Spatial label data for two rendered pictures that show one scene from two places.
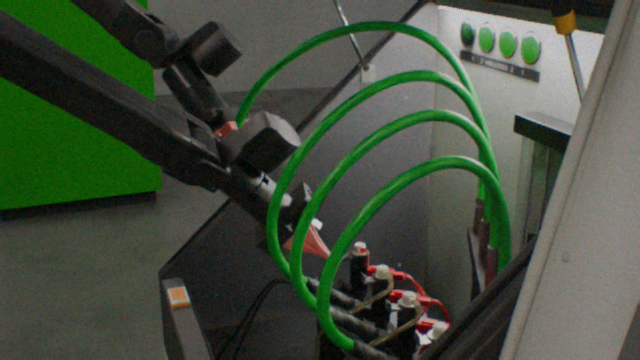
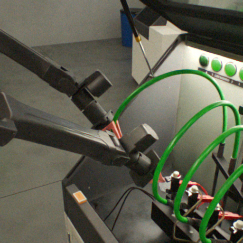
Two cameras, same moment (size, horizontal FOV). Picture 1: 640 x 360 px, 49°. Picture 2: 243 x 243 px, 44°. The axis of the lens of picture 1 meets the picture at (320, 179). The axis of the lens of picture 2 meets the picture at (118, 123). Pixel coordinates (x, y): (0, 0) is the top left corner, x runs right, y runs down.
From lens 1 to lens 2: 0.40 m
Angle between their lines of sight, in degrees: 15
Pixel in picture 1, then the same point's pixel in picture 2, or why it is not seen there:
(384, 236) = (157, 148)
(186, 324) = (90, 213)
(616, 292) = not seen: outside the picture
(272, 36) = (38, 20)
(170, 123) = (107, 142)
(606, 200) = not seen: outside the picture
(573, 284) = not seen: outside the picture
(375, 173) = (155, 122)
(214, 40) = (99, 80)
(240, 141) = (132, 141)
